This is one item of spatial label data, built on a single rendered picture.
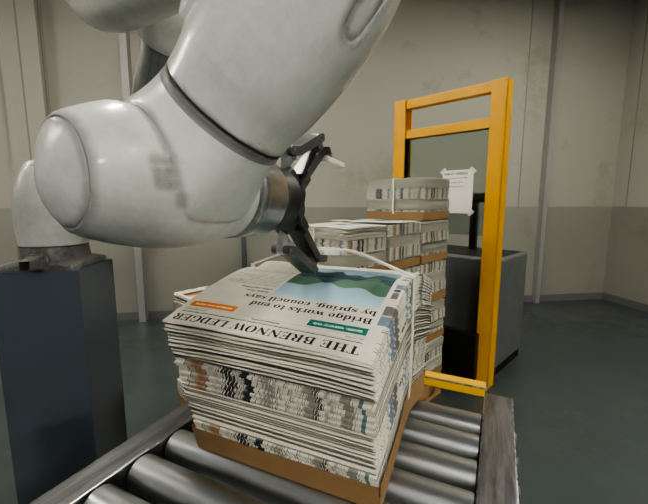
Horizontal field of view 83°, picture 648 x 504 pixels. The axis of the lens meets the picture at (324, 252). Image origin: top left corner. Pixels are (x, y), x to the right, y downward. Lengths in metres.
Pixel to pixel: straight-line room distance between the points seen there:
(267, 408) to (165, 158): 0.35
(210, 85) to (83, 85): 3.96
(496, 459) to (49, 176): 0.62
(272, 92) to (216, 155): 0.06
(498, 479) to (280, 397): 0.32
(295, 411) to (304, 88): 0.37
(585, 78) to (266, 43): 5.07
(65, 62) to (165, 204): 4.05
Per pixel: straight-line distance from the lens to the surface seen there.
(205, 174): 0.27
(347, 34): 0.26
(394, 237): 1.77
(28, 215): 1.13
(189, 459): 0.67
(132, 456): 0.68
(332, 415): 0.46
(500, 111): 2.44
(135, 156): 0.26
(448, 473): 0.63
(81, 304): 1.10
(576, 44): 5.25
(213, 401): 0.57
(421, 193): 1.98
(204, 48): 0.26
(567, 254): 5.09
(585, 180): 5.17
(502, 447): 0.69
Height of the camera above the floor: 1.17
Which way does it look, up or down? 8 degrees down
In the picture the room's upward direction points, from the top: straight up
